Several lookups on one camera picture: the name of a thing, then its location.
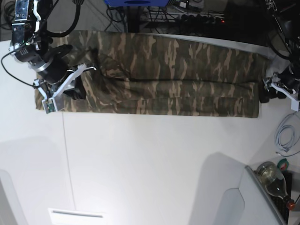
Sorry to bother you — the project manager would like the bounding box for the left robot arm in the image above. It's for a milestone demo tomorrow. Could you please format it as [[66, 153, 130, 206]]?
[[259, 0, 300, 112]]

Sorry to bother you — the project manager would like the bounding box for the black power strip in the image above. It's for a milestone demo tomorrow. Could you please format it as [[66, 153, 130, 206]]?
[[180, 12, 226, 24]]

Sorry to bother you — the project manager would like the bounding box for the white coiled cable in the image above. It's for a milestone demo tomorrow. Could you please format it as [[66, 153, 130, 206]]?
[[274, 110, 300, 156]]

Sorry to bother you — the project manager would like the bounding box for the clear plastic bottle red cap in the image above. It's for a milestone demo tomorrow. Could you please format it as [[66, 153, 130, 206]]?
[[256, 161, 296, 210]]

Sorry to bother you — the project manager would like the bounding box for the green tape roll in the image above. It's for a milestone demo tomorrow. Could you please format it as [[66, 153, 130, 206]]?
[[277, 158, 289, 171]]

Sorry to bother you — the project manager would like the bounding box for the blue plastic bin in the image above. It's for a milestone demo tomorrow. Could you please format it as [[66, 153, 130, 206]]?
[[105, 0, 170, 7]]

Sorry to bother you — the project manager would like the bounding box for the camouflage t-shirt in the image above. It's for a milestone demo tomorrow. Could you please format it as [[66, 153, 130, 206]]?
[[34, 30, 270, 119]]

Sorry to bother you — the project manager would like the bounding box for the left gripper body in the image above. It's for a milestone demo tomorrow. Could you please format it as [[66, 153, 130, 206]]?
[[259, 65, 300, 103]]

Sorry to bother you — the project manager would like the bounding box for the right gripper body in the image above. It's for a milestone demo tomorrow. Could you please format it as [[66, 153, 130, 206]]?
[[35, 45, 86, 100]]

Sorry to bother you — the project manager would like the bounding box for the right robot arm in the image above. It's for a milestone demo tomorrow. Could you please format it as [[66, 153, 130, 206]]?
[[6, 0, 96, 113]]

